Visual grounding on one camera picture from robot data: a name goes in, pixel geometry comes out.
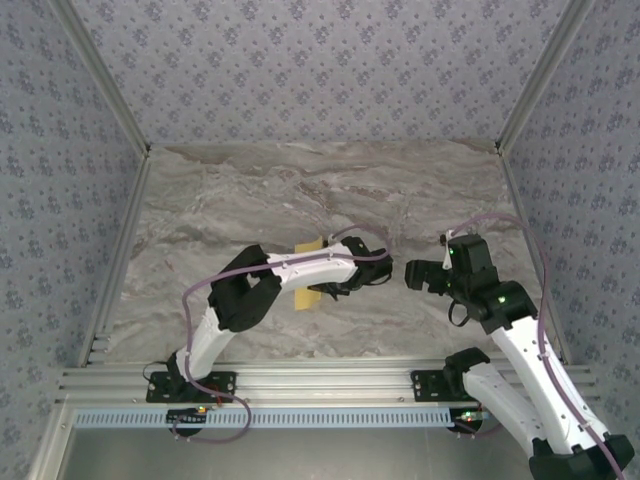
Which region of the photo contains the aluminium table side rail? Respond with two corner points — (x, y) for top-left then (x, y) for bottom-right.
(77, 149), (154, 369)
(498, 149), (574, 366)

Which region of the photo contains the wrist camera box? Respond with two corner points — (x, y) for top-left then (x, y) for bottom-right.
(439, 230), (490, 277)
(341, 236), (375, 257)

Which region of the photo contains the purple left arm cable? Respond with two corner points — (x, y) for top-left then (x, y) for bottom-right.
(180, 223), (395, 445)

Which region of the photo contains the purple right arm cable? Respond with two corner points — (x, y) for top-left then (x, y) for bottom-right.
(446, 213), (629, 480)

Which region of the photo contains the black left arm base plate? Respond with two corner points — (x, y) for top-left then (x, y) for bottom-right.
(145, 371), (238, 404)

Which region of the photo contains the slotted pale cable duct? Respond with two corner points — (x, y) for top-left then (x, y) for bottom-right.
(73, 409), (452, 430)

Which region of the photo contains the yellow paper sheet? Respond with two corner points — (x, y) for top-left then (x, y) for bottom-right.
(293, 237), (323, 312)

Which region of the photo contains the black controller board mount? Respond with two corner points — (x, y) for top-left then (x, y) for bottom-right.
(166, 407), (207, 442)
(451, 407), (489, 441)

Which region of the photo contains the grey metal panel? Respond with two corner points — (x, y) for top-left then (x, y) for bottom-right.
(27, 403), (619, 480)

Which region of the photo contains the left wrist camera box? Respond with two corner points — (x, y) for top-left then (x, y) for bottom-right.
(341, 236), (375, 257)

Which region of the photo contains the thin black right wrist wire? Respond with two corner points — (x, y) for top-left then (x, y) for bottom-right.
(447, 298), (474, 330)

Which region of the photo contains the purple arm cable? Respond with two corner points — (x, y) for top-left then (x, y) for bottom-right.
(180, 223), (395, 445)
(446, 213), (629, 480)

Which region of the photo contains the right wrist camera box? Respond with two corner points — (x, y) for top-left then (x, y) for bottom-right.
(439, 230), (490, 277)

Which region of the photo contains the thin black base wire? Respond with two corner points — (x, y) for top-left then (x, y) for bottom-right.
(142, 360), (172, 387)

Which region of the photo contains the aluminium frame post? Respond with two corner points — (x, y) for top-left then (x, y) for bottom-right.
(49, 0), (152, 159)
(493, 0), (599, 156)

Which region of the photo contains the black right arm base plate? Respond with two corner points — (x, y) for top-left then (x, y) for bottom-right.
(409, 368), (484, 403)

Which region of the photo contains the thin black wrist wire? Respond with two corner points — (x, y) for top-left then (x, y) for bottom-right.
(447, 298), (474, 330)
(357, 272), (392, 290)

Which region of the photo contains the aluminium mounting rail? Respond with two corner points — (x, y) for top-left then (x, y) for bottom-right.
(55, 363), (601, 407)

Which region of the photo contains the thin black left wrist wire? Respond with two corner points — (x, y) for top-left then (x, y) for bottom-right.
(357, 272), (392, 290)

